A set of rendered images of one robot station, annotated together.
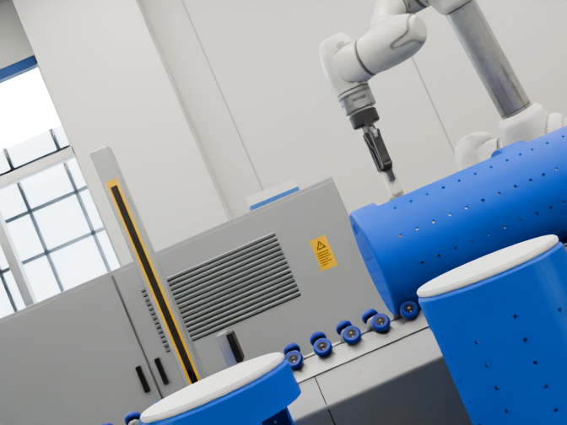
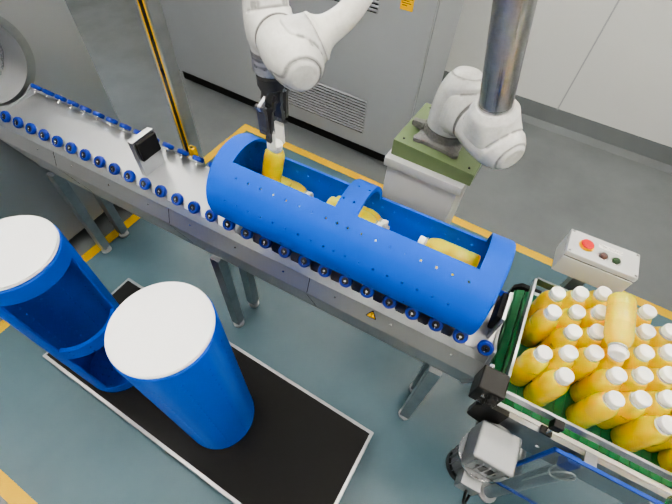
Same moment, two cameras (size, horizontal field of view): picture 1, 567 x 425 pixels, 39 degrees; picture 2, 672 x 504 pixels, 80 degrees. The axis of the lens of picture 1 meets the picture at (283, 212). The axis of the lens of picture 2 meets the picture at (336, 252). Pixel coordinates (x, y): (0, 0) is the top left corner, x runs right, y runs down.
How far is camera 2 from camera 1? 179 cm
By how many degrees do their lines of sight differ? 61
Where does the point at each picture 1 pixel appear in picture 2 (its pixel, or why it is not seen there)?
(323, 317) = (382, 39)
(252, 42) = not seen: outside the picture
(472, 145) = (453, 89)
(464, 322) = not seen: hidden behind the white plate
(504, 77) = (496, 80)
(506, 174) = (313, 228)
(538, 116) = (494, 132)
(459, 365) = not seen: hidden behind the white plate
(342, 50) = (251, 14)
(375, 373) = (197, 232)
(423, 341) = (228, 242)
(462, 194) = (277, 213)
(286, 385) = (23, 294)
